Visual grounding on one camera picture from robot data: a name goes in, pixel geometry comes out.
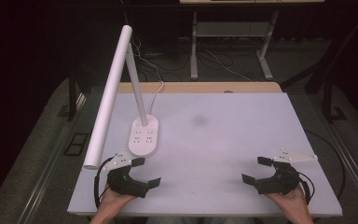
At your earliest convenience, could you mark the white foam mat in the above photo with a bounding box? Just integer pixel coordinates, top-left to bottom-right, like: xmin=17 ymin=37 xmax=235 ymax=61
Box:
xmin=67 ymin=91 xmax=343 ymax=217

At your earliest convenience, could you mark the white lamp power cable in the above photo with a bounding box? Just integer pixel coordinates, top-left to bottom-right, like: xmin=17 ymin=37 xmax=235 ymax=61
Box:
xmin=132 ymin=40 xmax=165 ymax=116

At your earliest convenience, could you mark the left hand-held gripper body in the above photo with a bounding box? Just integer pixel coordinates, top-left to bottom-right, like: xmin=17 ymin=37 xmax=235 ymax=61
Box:
xmin=102 ymin=150 xmax=150 ymax=199

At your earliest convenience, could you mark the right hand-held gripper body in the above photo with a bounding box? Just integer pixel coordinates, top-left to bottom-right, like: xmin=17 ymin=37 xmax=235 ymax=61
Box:
xmin=255 ymin=148 xmax=319 ymax=196

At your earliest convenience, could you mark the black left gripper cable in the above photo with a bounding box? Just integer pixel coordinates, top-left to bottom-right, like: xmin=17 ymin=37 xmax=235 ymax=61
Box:
xmin=93 ymin=156 xmax=115 ymax=210

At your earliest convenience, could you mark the black floor socket box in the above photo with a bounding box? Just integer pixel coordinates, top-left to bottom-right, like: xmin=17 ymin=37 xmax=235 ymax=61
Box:
xmin=62 ymin=133 xmax=90 ymax=157

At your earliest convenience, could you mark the white desk lamp with socket base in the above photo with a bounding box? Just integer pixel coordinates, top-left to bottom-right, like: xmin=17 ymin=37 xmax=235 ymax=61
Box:
xmin=82 ymin=24 xmax=160 ymax=171

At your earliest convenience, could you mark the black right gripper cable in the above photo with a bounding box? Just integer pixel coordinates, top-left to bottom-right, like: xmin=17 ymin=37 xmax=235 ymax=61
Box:
xmin=297 ymin=171 xmax=316 ymax=205

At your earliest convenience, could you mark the person's right hand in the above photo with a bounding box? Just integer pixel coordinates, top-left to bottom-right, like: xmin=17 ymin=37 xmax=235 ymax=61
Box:
xmin=265 ymin=184 xmax=310 ymax=219

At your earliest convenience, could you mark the white cable on floor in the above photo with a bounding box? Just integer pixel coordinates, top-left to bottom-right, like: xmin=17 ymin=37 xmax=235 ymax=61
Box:
xmin=204 ymin=49 xmax=254 ymax=83

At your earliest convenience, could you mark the black angled metal stand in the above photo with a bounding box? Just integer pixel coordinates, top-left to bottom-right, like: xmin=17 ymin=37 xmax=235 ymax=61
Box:
xmin=279 ymin=12 xmax=358 ymax=124

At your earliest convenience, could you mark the grey metal stand frame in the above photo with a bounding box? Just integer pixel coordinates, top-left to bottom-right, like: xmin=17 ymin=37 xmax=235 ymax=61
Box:
xmin=189 ymin=10 xmax=281 ymax=82

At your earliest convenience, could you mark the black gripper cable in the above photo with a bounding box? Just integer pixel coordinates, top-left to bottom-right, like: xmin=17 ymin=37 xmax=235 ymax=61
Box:
xmin=297 ymin=171 xmax=316 ymax=205
xmin=93 ymin=156 xmax=115 ymax=210

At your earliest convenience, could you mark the person's left hand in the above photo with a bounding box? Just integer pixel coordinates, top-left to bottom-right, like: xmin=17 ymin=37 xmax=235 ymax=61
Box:
xmin=97 ymin=186 xmax=138 ymax=219

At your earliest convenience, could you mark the black cable on floor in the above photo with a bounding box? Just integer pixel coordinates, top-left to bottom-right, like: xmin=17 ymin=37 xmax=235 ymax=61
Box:
xmin=304 ymin=130 xmax=347 ymax=201

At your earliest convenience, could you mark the wooden table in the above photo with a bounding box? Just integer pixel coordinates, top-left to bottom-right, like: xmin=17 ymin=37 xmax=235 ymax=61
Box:
xmin=117 ymin=81 xmax=283 ymax=94

